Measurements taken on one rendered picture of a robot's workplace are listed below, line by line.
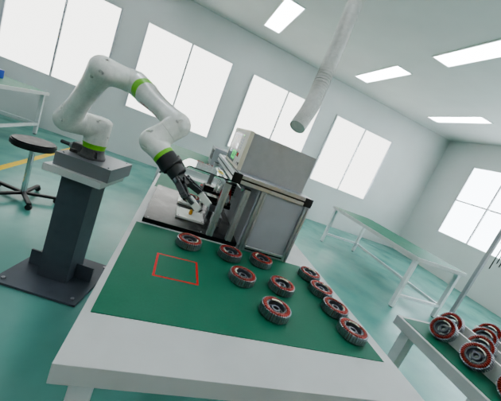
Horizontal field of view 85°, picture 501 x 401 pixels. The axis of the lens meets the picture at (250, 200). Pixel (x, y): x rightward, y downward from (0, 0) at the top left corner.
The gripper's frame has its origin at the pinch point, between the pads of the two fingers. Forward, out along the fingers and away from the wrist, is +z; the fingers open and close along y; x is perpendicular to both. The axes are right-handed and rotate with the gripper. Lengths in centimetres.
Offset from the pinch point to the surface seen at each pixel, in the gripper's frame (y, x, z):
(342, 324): 13, 19, 67
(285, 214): -28.5, 21.9, 27.6
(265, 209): -24.0, 15.7, 19.0
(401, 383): 25, 26, 86
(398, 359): -24, 23, 119
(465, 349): -10, 50, 117
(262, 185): -20.0, 22.4, 8.6
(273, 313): 26, 6, 44
